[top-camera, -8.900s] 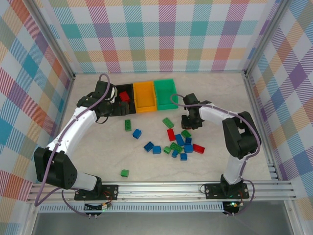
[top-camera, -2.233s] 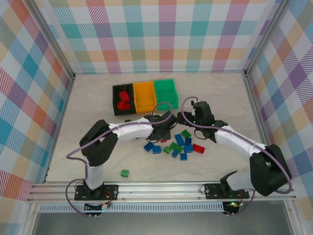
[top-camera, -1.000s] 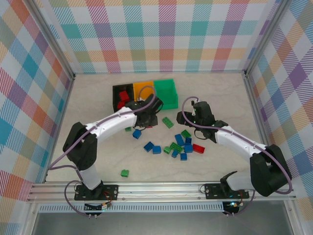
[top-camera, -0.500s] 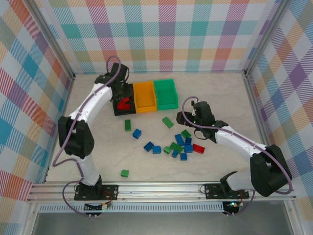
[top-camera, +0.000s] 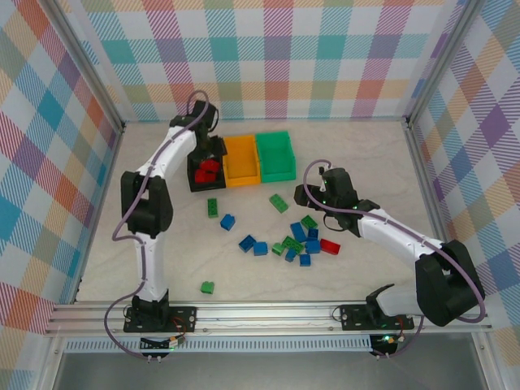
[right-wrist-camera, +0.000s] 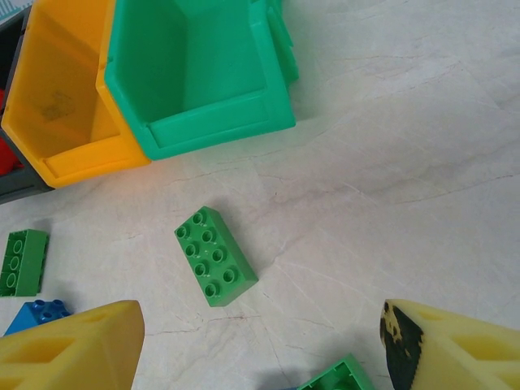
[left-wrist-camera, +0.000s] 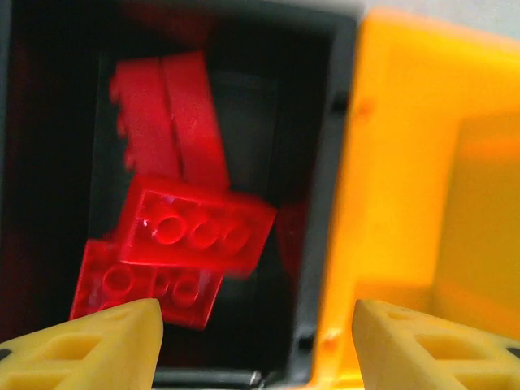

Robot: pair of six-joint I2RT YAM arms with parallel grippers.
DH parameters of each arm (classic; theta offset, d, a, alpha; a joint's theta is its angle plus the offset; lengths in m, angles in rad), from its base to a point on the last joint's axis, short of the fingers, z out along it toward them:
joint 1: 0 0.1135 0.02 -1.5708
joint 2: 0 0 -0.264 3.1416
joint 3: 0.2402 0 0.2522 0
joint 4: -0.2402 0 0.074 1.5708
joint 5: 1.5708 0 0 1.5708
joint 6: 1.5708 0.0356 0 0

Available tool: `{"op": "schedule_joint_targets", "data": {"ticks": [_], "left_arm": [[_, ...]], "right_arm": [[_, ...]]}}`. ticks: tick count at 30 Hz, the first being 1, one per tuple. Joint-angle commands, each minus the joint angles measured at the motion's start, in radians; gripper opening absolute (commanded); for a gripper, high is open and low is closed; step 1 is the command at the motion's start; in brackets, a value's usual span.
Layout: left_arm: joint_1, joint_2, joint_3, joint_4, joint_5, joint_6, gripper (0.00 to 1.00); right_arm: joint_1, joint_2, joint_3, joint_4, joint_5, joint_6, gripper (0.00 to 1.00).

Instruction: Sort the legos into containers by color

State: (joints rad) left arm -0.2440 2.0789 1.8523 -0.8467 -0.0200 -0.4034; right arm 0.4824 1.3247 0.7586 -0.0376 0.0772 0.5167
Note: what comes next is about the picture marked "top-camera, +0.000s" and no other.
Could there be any yellow plastic bin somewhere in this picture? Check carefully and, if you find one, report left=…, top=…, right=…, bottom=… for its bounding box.
left=222, top=134, right=262, bottom=189

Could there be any black plastic bin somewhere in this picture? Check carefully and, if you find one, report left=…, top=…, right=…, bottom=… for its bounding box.
left=185, top=136, right=228, bottom=193

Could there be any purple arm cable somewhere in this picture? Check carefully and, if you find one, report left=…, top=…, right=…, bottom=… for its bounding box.
left=105, top=89, right=216, bottom=361
left=303, top=159, right=488, bottom=361

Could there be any green plastic bin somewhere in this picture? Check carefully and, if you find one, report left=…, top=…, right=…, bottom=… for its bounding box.
left=254, top=129, right=297, bottom=184

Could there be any white slotted cable duct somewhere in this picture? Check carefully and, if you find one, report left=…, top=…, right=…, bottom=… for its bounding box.
left=63, top=339, right=374, bottom=354

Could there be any grey metal panel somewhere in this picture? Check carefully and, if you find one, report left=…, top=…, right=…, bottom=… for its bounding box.
left=52, top=351, right=488, bottom=390

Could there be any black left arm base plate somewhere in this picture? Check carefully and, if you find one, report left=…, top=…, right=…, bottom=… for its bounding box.
left=123, top=305, right=198, bottom=335

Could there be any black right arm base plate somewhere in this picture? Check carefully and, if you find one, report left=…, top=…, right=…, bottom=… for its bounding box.
left=338, top=303, right=415, bottom=331

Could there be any aluminium side rail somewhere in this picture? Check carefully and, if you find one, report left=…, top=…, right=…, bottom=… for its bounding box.
left=71, top=123, right=125, bottom=305
left=404, top=119, right=452, bottom=245

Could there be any aluminium frame post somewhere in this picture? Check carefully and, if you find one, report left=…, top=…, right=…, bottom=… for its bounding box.
left=47, top=0, right=126, bottom=133
left=405, top=0, right=485, bottom=127

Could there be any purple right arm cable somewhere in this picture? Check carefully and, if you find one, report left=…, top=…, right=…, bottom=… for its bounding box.
left=303, top=159, right=488, bottom=361

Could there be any aluminium mounting rail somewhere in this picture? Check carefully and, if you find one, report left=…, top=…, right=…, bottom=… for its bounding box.
left=43, top=300, right=495, bottom=338

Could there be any long red lego brick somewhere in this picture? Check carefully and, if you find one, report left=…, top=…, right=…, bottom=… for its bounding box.
left=319, top=238, right=341, bottom=257

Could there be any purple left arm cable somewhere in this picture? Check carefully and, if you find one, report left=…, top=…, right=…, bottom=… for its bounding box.
left=105, top=89, right=216, bottom=361

